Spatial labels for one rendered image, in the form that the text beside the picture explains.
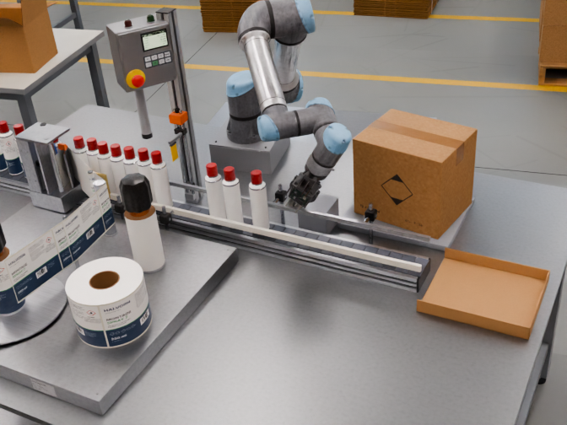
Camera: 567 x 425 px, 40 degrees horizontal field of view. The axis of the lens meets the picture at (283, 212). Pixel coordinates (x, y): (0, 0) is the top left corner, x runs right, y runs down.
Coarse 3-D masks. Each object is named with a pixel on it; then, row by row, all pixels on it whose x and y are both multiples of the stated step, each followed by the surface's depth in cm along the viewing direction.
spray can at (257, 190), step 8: (256, 176) 228; (256, 184) 229; (264, 184) 231; (256, 192) 230; (264, 192) 231; (256, 200) 231; (264, 200) 232; (256, 208) 233; (264, 208) 234; (256, 216) 234; (264, 216) 235; (256, 224) 236; (264, 224) 236
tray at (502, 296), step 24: (456, 264) 226; (480, 264) 224; (504, 264) 220; (432, 288) 217; (456, 288) 217; (480, 288) 216; (504, 288) 215; (528, 288) 214; (432, 312) 208; (456, 312) 204; (480, 312) 208; (504, 312) 207; (528, 312) 206; (528, 336) 198
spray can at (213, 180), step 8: (208, 168) 233; (216, 168) 234; (208, 176) 235; (216, 176) 235; (208, 184) 235; (216, 184) 235; (208, 192) 237; (216, 192) 237; (208, 200) 239; (216, 200) 238; (216, 208) 240; (224, 208) 242; (216, 216) 242; (224, 216) 243; (216, 224) 243
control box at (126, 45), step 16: (144, 16) 234; (112, 32) 226; (128, 32) 225; (144, 32) 227; (112, 48) 232; (128, 48) 227; (160, 48) 232; (128, 64) 229; (128, 80) 232; (144, 80) 234; (160, 80) 237
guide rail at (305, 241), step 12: (156, 204) 250; (192, 216) 244; (204, 216) 242; (240, 228) 237; (252, 228) 235; (288, 240) 231; (300, 240) 228; (312, 240) 227; (336, 252) 224; (348, 252) 222; (360, 252) 220; (396, 264) 216; (408, 264) 214
